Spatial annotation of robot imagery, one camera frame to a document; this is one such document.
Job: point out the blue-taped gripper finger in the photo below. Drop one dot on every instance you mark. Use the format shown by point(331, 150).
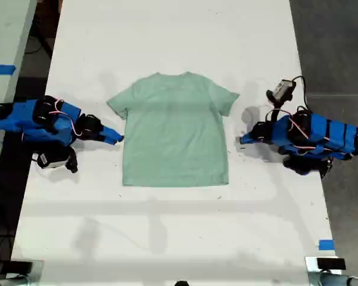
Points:
point(113, 134)
point(111, 141)
point(250, 136)
point(252, 141)

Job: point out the blue and black robot arm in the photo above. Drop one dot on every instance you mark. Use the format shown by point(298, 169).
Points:
point(32, 119)
point(319, 134)

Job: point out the black box on metal bracket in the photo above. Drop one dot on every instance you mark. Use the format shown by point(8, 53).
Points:
point(330, 263)
point(19, 266)

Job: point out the grey metal tube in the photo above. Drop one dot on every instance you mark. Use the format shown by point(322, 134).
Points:
point(337, 280)
point(9, 281)

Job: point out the silver metal bracket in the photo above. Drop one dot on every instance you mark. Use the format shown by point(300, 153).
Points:
point(311, 264)
point(38, 268)

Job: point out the pale green T-shirt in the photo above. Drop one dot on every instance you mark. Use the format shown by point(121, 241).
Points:
point(173, 131)

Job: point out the small black round object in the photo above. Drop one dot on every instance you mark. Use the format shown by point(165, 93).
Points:
point(181, 283)

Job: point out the pale side table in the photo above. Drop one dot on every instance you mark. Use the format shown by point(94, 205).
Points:
point(3, 59)

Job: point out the long blue tape strip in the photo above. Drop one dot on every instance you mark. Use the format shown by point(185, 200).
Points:
point(1, 69)

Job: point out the short blue tape strip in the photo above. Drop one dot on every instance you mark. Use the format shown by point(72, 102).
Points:
point(326, 244)

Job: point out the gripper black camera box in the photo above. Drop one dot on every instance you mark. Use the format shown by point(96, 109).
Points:
point(49, 160)

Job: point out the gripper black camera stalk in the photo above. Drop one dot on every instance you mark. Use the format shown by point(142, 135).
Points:
point(276, 99)
point(72, 161)

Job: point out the gripper silver-black camera box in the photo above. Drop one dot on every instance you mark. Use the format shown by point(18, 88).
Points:
point(284, 88)

